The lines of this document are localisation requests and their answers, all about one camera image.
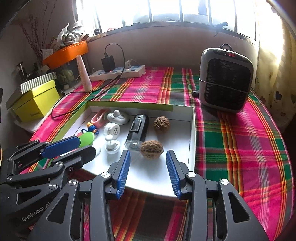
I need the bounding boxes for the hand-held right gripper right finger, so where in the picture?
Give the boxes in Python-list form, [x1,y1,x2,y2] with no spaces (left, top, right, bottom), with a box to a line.
[166,150,270,241]

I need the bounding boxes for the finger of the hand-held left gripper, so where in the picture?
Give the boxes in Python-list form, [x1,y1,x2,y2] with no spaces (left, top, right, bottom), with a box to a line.
[6,136,80,174]
[7,146,96,189]

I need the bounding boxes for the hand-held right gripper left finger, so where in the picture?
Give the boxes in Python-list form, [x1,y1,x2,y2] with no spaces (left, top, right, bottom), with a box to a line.
[26,150,131,241]

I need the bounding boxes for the green topped white stand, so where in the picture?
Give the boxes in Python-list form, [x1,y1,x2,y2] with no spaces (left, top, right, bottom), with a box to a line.
[77,132,102,159]

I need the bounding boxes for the blue orange crochet doll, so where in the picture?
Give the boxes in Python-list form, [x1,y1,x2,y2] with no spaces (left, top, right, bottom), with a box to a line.
[86,122,99,135]

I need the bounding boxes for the white round ball toy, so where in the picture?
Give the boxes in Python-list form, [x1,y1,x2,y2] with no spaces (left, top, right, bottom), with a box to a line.
[105,136,121,154]

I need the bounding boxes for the white green shallow cardboard box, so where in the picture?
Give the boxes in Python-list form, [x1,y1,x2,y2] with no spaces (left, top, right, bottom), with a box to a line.
[50,101,197,200]

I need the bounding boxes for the brown walnut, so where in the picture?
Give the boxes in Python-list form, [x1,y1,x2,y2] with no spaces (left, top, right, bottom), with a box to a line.
[140,140,164,159]
[154,116,170,133]

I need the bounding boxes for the small white jar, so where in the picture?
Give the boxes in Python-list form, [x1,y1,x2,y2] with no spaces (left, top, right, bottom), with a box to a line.
[104,123,121,137]

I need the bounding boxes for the black flashlight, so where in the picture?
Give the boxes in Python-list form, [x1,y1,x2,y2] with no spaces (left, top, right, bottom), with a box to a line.
[124,114,149,152]

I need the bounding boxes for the white oval base with knob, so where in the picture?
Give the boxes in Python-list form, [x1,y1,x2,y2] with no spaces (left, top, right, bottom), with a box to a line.
[107,110,129,126]

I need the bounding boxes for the yellow cardboard box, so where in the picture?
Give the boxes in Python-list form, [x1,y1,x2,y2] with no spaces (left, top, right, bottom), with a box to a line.
[10,80,60,123]

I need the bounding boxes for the plaid tablecloth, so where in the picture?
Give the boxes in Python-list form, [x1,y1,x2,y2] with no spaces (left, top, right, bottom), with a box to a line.
[20,66,293,241]

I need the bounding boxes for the striped gift box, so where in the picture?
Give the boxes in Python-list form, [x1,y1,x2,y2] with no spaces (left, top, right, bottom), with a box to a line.
[20,72,57,94]

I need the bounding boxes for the pale green figurine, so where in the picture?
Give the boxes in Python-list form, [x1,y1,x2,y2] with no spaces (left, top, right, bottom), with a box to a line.
[57,67,75,90]

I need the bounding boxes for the cream cosmetic tube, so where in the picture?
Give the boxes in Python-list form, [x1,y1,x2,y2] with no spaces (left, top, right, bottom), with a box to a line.
[76,54,93,91]

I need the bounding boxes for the orange plastic tray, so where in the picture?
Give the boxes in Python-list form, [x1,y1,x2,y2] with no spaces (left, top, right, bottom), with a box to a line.
[42,41,89,70]

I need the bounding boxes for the black charger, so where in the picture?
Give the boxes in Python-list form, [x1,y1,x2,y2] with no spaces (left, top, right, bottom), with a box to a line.
[102,55,115,72]

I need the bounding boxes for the white power strip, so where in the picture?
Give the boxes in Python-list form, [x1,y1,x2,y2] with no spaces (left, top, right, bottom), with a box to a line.
[89,65,146,81]

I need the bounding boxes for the grey black space heater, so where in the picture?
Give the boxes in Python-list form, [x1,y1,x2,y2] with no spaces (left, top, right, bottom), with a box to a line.
[199,44,254,113]

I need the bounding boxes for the white cloth bundle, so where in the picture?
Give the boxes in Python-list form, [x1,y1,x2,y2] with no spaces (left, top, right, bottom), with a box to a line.
[58,23,85,44]

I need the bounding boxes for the dried flower branches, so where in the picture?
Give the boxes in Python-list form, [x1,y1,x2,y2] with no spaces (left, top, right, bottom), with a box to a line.
[20,7,53,61]

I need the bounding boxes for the yellow patterned curtain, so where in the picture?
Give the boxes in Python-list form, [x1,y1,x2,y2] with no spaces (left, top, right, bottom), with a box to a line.
[254,0,296,130]

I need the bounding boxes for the black window latch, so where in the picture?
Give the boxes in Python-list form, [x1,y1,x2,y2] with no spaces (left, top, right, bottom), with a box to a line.
[214,22,228,36]

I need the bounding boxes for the window with metal bars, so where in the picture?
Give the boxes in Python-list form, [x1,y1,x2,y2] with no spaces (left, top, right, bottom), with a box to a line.
[76,0,262,40]

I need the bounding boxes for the black cable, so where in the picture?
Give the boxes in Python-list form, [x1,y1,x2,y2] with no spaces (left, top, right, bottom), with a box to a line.
[51,44,126,120]

